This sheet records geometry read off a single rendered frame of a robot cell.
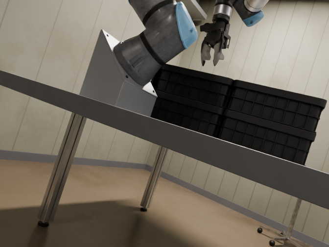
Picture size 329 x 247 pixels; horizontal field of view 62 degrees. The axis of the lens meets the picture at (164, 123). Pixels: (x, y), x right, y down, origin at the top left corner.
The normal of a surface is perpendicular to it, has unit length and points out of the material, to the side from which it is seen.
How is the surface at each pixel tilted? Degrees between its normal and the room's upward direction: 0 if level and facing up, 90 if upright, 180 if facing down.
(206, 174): 90
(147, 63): 109
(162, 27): 102
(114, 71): 90
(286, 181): 90
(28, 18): 90
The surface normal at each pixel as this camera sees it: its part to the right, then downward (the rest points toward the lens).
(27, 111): 0.80, 0.26
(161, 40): -0.14, 0.32
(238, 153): -0.51, -0.18
